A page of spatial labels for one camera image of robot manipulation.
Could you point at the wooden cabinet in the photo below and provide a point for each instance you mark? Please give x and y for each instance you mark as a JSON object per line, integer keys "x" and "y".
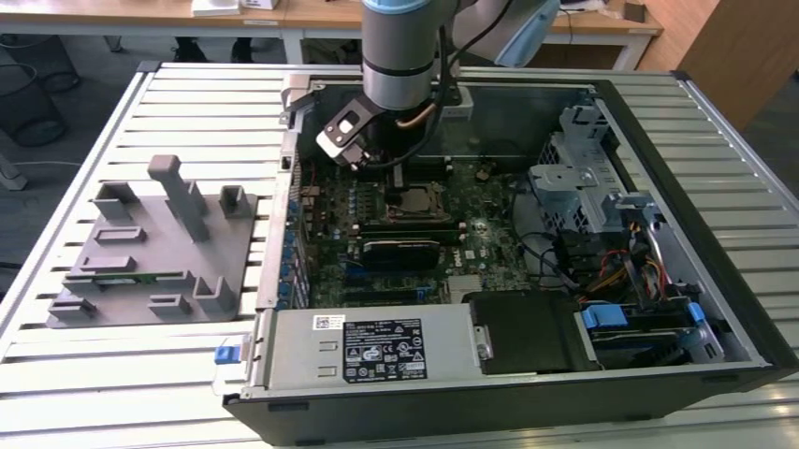
{"x": 737, "y": 47}

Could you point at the grey plastic parts rack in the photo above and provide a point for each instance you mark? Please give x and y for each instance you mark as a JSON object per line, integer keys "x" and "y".
{"x": 162, "y": 262}

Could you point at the silver power supply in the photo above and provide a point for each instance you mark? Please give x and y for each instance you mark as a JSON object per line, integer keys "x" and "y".
{"x": 294, "y": 348}

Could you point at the round coin cell battery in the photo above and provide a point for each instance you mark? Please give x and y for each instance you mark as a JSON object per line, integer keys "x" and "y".
{"x": 481, "y": 174}

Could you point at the black expansion slot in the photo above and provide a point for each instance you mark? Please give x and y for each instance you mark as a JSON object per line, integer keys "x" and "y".
{"x": 381, "y": 294}

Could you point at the white box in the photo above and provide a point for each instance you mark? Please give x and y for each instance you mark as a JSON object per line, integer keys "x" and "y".
{"x": 258, "y": 4}
{"x": 216, "y": 7}

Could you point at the blue case latch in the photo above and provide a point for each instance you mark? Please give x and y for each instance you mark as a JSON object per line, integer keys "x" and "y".
{"x": 226, "y": 355}

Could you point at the blue plastic clip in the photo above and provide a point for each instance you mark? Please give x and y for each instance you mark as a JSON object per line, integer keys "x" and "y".
{"x": 696, "y": 315}

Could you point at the small black graphics card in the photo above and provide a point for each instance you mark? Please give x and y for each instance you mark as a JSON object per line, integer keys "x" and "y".
{"x": 400, "y": 256}

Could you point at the small black box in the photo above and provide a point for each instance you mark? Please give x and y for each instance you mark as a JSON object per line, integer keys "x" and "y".
{"x": 636, "y": 12}

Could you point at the small silver wrist camera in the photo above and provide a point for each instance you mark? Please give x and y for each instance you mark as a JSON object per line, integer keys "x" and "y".
{"x": 456, "y": 110}

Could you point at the white camera with black bracket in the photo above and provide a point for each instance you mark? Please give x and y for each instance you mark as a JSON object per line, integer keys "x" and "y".
{"x": 334, "y": 145}

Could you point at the black RAM slot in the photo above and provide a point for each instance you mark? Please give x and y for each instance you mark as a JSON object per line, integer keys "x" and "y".
{"x": 413, "y": 228}
{"x": 432, "y": 173}
{"x": 432, "y": 163}
{"x": 413, "y": 237}

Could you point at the silver metal drive cage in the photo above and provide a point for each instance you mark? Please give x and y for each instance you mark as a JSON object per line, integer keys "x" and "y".
{"x": 562, "y": 196}

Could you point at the CPU socket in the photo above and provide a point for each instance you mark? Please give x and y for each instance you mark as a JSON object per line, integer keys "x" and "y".
{"x": 442, "y": 216}

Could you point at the blue disk carrier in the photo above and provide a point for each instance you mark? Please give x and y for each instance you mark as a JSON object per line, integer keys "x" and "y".
{"x": 602, "y": 320}

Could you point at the green motherboard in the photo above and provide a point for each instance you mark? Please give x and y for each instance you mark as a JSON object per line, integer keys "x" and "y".
{"x": 500, "y": 262}

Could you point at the silver chipset heatsink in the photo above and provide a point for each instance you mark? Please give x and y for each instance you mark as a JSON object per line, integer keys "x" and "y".
{"x": 465, "y": 286}

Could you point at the black mesh wastebasket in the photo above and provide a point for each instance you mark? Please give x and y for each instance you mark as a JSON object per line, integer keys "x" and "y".
{"x": 31, "y": 117}
{"x": 60, "y": 61}

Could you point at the silver CPU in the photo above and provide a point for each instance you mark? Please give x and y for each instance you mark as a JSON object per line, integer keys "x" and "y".
{"x": 420, "y": 200}

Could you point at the black PC case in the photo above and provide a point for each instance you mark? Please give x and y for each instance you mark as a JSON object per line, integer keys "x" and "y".
{"x": 437, "y": 411}

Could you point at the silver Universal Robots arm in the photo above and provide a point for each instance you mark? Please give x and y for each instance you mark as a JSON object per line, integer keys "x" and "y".
{"x": 397, "y": 56}

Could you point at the green RAM stick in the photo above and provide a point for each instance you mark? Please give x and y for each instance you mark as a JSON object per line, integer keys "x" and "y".
{"x": 125, "y": 280}

